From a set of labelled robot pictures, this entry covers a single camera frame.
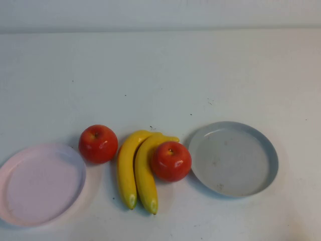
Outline pink round plate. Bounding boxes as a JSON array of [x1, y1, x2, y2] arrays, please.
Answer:
[[0, 143, 87, 226]]

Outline yellow banana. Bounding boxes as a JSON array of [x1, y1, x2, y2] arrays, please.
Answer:
[[117, 130, 157, 210], [134, 132, 181, 215]]

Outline red apple long stem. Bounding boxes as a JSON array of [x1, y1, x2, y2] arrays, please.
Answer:
[[151, 141, 193, 182]]

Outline red apple short stem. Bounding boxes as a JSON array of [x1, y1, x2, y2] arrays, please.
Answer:
[[78, 124, 119, 165]]

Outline grey round plate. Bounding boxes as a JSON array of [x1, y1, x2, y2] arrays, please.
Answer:
[[188, 121, 279, 198]]

